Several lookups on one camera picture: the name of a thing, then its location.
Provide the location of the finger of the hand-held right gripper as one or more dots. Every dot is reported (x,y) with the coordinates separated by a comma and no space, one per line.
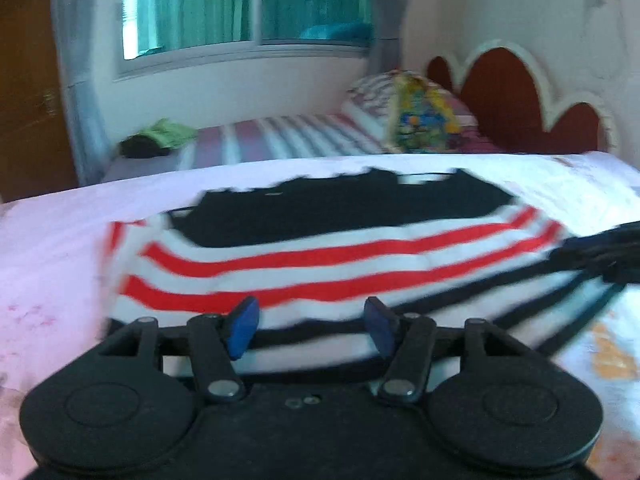
(595,250)

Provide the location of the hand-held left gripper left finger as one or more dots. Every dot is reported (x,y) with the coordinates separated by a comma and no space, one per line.
(245,327)

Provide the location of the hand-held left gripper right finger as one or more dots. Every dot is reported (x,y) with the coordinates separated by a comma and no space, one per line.
(377,327)

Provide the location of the striped knit sweater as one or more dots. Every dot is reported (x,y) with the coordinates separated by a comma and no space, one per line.
(325,260)

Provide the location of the red scalloped headboard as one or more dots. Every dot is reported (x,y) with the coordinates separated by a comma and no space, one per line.
(505,95)

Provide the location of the striped bed sheet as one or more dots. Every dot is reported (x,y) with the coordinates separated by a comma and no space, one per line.
(290,140)

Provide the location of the bed with floral sheet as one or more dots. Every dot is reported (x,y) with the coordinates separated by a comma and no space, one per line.
(50,260)

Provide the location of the dark cloth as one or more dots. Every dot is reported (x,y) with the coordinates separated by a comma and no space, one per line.
(140,147)

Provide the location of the green cloth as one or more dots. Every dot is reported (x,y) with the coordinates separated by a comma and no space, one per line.
(170,132)

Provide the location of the colourful patterned pillow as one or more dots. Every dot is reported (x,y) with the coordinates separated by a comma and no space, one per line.
(422,115)

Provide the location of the striped pillow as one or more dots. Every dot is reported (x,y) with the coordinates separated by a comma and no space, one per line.
(367,105)

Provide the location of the teal cloth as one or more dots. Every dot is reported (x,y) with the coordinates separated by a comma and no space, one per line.
(335,31)

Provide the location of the grey curtain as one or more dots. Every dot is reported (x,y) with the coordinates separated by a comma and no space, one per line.
(82,70)
(395,10)

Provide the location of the sliding window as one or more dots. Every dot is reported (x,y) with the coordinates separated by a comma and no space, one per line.
(225,5)

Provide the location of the wooden door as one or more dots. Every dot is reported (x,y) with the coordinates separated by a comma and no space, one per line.
(30,85)

